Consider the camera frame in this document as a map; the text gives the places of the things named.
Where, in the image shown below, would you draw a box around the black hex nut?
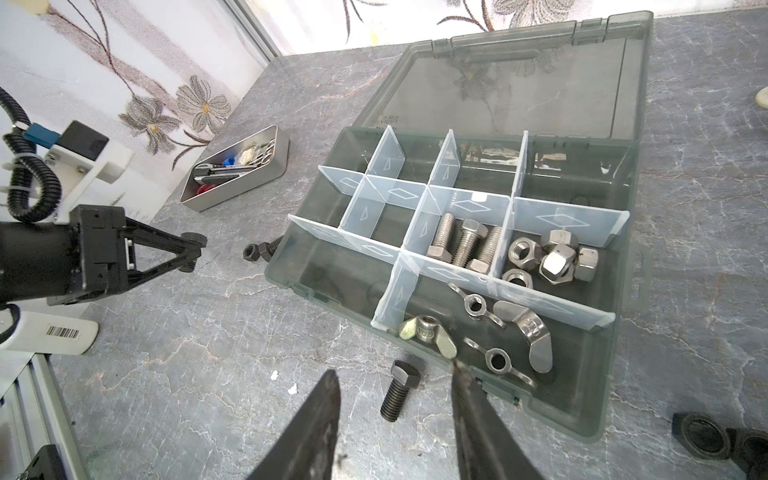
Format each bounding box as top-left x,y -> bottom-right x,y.
242,236 -> 283,262

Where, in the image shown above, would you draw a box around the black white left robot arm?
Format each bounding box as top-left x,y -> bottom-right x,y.
1,91 -> 207,355

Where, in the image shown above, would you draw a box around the aluminium rail frame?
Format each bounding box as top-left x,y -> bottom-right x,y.
1,351 -> 90,479

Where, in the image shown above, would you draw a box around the silver wing nut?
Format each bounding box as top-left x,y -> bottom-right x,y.
448,283 -> 506,329
493,301 -> 553,374
397,315 -> 458,360
463,337 -> 537,389

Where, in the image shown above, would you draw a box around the metal tongs with white tips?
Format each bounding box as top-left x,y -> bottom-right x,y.
755,87 -> 768,109

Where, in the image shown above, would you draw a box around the white plastic bottle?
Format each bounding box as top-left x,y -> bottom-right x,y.
1,304 -> 99,355

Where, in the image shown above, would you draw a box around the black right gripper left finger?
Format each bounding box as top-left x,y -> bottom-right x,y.
247,369 -> 341,479

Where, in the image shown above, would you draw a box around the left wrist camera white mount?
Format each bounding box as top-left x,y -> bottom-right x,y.
44,120 -> 135,214

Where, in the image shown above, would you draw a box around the cluster black hex nuts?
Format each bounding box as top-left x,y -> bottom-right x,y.
671,412 -> 767,479

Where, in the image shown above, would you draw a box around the black bolt near box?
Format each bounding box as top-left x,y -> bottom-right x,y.
380,360 -> 421,423

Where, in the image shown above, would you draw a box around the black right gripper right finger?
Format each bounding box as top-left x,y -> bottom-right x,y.
451,360 -> 543,479

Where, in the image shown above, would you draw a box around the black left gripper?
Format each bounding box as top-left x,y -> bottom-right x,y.
47,205 -> 208,306

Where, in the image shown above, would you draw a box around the green plastic organizer box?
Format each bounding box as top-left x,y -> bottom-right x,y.
265,11 -> 654,442

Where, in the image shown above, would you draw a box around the silver nuts in box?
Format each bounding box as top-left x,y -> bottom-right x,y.
501,229 -> 600,288

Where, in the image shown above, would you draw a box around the silver bolts in box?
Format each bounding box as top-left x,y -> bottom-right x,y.
426,213 -> 503,274

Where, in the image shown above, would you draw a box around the metal tray with tools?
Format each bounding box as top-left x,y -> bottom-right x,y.
180,125 -> 290,212

